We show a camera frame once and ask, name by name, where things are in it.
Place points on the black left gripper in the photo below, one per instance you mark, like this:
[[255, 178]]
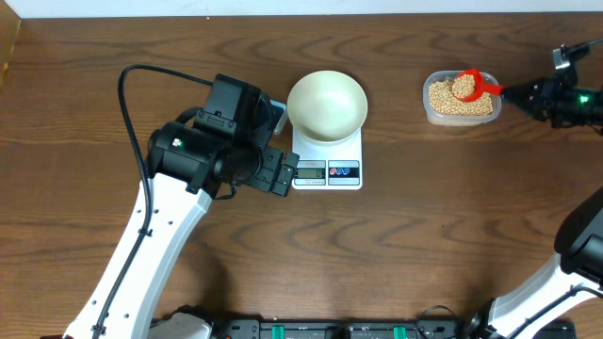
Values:
[[265, 177]]

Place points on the white ceramic bowl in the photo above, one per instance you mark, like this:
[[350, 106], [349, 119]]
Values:
[[327, 106]]

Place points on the white digital kitchen scale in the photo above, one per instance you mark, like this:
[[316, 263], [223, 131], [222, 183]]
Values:
[[334, 165]]

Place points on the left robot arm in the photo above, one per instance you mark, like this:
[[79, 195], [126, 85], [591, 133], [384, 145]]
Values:
[[225, 142]]

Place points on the clear plastic container of beans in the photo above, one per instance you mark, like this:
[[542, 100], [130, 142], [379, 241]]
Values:
[[443, 108]]

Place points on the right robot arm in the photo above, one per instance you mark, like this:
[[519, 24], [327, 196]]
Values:
[[574, 272]]

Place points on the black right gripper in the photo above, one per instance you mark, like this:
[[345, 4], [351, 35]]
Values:
[[546, 93]]

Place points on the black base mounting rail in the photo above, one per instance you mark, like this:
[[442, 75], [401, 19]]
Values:
[[339, 329]]

